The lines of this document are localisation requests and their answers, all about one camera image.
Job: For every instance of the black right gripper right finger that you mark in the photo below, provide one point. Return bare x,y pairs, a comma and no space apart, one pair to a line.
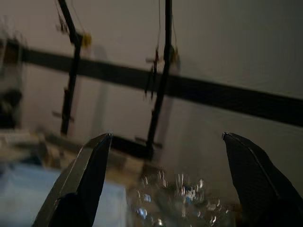
255,184

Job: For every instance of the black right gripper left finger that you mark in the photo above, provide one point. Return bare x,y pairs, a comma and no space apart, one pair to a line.
82,184

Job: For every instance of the clear plastic bag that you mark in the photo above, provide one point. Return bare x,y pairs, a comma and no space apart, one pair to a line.
180,203

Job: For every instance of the white packet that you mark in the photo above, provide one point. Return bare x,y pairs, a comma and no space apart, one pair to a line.
35,194

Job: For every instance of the black metal pole stand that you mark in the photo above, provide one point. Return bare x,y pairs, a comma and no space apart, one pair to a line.
165,71
75,61

